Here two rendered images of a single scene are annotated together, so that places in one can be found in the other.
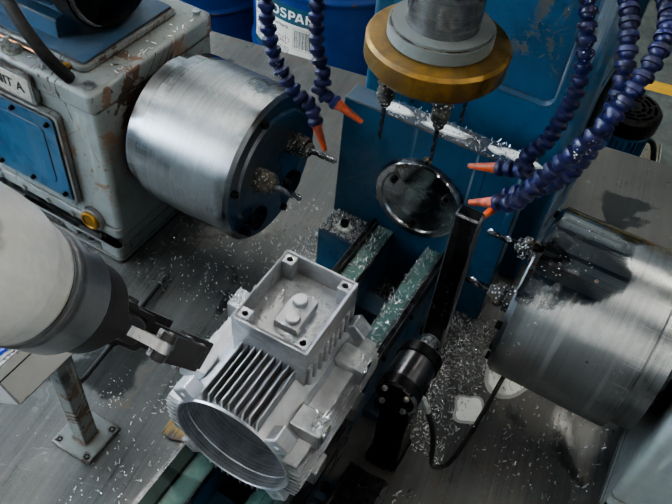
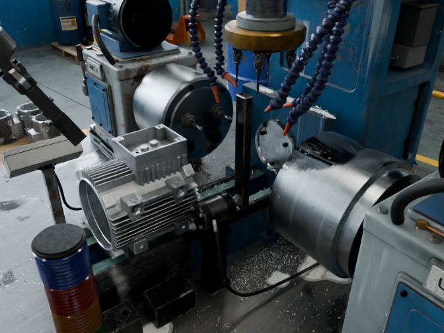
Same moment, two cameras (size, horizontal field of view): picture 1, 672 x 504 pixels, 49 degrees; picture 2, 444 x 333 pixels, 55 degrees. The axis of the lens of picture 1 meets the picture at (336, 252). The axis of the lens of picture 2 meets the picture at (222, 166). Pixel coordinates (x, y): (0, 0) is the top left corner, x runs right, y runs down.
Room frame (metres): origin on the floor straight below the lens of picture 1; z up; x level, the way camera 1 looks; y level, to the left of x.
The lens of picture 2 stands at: (-0.11, -0.46, 1.54)
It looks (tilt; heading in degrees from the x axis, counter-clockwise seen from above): 30 degrees down; 27
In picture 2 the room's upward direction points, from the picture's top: straight up
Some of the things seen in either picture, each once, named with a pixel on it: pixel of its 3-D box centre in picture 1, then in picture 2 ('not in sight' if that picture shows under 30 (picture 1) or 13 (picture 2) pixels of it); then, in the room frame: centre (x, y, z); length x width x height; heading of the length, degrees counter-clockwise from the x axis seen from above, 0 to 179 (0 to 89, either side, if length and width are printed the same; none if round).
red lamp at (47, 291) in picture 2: not in sight; (69, 285); (0.14, -0.11, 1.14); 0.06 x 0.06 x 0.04
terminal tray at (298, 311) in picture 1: (295, 317); (150, 154); (0.52, 0.04, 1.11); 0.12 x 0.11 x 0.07; 155
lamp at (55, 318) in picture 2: not in sight; (76, 310); (0.14, -0.11, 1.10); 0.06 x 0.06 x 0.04
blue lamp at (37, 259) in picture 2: not in sight; (63, 258); (0.14, -0.11, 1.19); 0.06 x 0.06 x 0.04
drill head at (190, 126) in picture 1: (199, 133); (174, 105); (0.91, 0.24, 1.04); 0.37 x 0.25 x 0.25; 64
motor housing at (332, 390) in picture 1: (276, 384); (138, 197); (0.48, 0.06, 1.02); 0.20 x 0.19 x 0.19; 155
